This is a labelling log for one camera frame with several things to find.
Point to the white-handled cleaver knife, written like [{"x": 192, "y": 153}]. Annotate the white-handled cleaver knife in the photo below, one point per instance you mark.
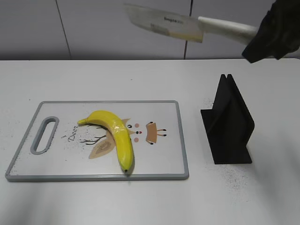
[{"x": 185, "y": 27}]

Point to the yellow plastic banana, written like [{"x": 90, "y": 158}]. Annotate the yellow plastic banana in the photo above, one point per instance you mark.
[{"x": 119, "y": 133}]

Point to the white grey-rimmed cutting board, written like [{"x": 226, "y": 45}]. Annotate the white grey-rimmed cutting board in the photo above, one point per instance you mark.
[{"x": 55, "y": 148}]

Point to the black knife stand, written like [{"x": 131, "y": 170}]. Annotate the black knife stand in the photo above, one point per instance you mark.
[{"x": 228, "y": 124}]

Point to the black gloved hand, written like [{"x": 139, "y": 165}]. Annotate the black gloved hand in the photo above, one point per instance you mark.
[{"x": 278, "y": 34}]

